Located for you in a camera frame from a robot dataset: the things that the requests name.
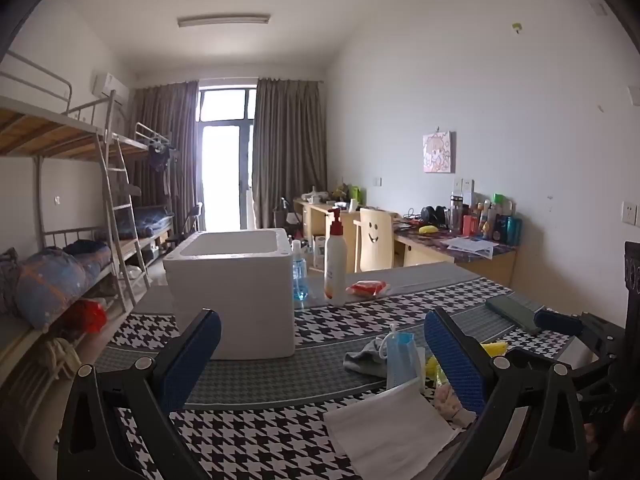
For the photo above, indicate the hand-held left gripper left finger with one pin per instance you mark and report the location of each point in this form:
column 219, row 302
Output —
column 192, row 360

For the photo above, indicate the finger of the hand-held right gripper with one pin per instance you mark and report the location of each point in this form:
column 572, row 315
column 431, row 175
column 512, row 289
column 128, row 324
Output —
column 555, row 321

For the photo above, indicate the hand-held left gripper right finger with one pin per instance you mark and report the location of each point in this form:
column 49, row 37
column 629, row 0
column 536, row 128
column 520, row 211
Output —
column 452, row 360

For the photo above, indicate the green floral tissue packet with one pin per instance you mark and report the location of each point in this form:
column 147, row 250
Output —
column 450, row 402

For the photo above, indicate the blue face mask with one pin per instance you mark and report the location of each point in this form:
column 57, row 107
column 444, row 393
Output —
column 402, row 360

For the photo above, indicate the white foam box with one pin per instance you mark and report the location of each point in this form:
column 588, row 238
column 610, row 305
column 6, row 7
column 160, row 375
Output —
column 235, row 300

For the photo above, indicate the grey sock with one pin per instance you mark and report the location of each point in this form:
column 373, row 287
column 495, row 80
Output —
column 365, row 360

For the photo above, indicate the white paper tissue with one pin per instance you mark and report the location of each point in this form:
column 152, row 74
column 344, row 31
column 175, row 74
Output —
column 390, row 430

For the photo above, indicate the wooden desk with patterned cover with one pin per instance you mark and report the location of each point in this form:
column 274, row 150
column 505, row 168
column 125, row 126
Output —
column 435, row 255

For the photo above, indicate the houndstooth tablecloth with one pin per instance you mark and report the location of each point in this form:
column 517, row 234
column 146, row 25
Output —
column 350, row 325

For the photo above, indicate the red snack packet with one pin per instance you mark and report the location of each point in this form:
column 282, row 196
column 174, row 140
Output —
column 369, row 288

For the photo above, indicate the printed paper sheets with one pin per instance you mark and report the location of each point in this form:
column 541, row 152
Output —
column 470, row 246

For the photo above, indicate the red plastic bag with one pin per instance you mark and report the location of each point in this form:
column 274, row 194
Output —
column 87, row 315

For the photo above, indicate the row of toiletry bottles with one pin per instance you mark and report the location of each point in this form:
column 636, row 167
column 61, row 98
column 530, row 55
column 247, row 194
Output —
column 487, row 220

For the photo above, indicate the yellow object on desk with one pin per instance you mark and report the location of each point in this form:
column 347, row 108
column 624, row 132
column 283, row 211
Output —
column 428, row 229

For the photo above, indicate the clear spray bottle blue liquid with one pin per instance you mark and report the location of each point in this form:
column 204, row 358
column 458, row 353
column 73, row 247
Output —
column 299, row 280

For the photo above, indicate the beige bundled cloth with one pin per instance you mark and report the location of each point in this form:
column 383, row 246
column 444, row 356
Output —
column 57, row 357

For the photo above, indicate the grey metal bunk bed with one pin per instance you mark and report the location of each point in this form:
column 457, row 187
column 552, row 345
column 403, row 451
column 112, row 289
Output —
column 45, row 132
column 145, row 230

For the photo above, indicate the wooden chair with smiley face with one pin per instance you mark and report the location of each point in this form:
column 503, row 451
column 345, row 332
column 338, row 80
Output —
column 374, row 240

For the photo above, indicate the black headphones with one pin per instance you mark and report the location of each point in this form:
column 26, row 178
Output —
column 432, row 215

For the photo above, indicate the white pump bottle red cap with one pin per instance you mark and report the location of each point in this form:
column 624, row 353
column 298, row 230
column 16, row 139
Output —
column 335, row 270

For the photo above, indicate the blue quilt with orange stripes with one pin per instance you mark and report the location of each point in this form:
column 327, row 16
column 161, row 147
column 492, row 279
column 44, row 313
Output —
column 50, row 280

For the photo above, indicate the grey metal ladder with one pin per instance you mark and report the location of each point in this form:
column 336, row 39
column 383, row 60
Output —
column 116, row 210

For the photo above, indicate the light wooden desk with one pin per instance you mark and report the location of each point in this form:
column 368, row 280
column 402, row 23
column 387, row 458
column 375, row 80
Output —
column 315, row 217

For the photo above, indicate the green box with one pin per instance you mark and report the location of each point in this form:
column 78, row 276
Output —
column 356, row 193

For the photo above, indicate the glass balcony door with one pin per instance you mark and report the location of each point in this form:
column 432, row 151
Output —
column 225, row 160

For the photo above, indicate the dark hanging clothes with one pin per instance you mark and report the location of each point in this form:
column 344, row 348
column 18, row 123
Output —
column 160, row 157

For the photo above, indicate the brown curtain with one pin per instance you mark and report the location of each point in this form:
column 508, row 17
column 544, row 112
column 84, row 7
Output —
column 165, row 125
column 287, row 150

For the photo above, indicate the white air conditioner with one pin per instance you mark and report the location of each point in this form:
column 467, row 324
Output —
column 110, row 87

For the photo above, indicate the ceiling tube light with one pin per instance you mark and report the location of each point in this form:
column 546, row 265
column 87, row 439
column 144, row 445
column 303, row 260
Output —
column 222, row 20

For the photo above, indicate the white double wall socket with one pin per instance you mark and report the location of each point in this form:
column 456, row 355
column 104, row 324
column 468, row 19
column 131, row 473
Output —
column 464, row 184

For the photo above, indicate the cartoon wall poster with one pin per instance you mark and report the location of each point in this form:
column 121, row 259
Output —
column 439, row 151

